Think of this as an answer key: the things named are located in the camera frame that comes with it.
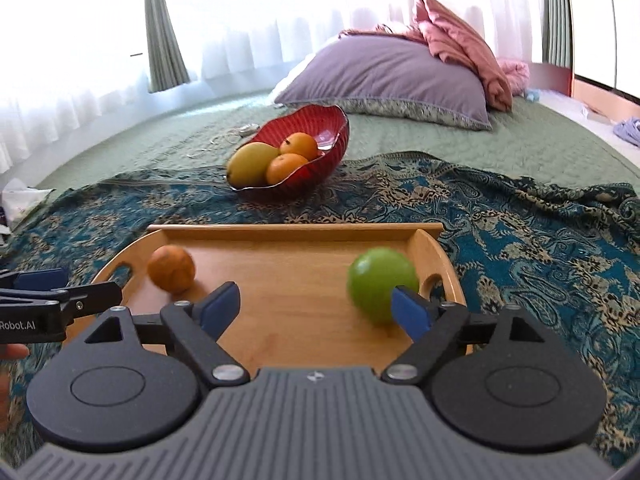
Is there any green quilted bedspread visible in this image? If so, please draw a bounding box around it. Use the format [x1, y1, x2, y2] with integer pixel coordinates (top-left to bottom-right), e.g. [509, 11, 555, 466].
[37, 91, 640, 201]

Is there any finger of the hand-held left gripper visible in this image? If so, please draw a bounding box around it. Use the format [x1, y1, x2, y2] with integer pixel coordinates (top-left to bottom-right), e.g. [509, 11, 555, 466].
[0, 268, 70, 292]
[0, 281, 123, 321]

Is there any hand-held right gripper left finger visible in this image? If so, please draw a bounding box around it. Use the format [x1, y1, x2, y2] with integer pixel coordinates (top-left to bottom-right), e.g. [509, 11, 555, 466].
[90, 281, 251, 389]

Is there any beige flat box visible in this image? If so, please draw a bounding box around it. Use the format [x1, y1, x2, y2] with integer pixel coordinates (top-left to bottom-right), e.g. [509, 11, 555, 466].
[582, 104, 615, 126]

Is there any paisley patterned pillow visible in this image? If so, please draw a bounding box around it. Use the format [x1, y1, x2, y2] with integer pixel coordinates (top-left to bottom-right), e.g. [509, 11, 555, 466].
[340, 99, 493, 132]

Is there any white bed sheet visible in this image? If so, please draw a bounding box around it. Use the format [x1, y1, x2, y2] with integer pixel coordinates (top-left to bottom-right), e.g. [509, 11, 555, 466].
[540, 92, 640, 161]

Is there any yellow green mango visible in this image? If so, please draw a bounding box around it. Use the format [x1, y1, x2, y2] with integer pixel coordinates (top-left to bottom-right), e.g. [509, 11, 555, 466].
[226, 142, 281, 187]

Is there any person's left hand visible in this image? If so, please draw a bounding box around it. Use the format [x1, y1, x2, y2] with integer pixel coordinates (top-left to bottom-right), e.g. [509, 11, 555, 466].
[0, 344, 30, 423]

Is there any white sheer curtain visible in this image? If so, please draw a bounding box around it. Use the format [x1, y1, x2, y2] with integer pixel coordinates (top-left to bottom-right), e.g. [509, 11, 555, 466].
[0, 0, 546, 176]

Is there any wooden tray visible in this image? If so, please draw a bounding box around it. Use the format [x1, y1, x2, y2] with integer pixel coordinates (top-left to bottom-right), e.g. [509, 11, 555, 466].
[87, 222, 473, 376]

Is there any pink quilt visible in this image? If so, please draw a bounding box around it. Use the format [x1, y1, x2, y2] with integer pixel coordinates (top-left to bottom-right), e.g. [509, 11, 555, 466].
[340, 0, 513, 113]

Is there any wooden bed frame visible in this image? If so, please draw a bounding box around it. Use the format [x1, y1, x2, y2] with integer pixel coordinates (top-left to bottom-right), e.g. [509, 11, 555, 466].
[527, 62, 640, 126]

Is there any light pink cloth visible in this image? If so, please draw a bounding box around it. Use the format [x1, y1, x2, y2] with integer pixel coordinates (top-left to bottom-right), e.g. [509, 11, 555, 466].
[497, 59, 531, 96]

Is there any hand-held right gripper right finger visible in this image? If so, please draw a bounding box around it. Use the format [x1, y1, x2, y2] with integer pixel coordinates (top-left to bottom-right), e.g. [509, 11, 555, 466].
[381, 285, 546, 386]

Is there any light blue crumpled cloth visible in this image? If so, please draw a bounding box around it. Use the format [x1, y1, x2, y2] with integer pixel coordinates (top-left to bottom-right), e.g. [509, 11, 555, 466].
[612, 117, 640, 148]

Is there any red ribbed glass bowl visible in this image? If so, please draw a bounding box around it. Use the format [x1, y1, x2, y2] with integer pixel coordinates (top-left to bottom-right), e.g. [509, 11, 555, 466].
[227, 104, 350, 196]

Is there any purple pillow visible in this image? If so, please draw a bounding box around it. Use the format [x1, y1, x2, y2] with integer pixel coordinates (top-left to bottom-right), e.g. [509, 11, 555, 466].
[274, 37, 488, 121]

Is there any green apple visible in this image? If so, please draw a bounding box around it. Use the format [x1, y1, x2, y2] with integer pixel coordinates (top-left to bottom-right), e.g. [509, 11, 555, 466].
[347, 246, 421, 325]

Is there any rough dull orange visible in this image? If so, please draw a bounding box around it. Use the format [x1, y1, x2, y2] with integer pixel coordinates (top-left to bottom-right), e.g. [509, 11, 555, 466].
[147, 245, 196, 294]

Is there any green curtain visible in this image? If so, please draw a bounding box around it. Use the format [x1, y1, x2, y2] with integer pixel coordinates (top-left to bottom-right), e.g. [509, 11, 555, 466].
[144, 0, 191, 93]
[542, 0, 573, 68]

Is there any white crumpled paper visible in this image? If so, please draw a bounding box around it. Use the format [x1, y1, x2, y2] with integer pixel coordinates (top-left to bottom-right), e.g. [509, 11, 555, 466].
[0, 178, 55, 233]

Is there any white cloth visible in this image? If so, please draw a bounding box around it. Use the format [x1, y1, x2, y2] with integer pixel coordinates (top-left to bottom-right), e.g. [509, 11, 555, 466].
[270, 55, 321, 103]

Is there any white charger cable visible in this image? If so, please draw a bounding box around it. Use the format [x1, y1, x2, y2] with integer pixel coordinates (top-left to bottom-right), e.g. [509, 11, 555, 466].
[187, 124, 261, 157]

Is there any teal paisley blanket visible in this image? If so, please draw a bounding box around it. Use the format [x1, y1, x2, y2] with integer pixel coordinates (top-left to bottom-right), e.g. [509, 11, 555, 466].
[0, 152, 640, 471]

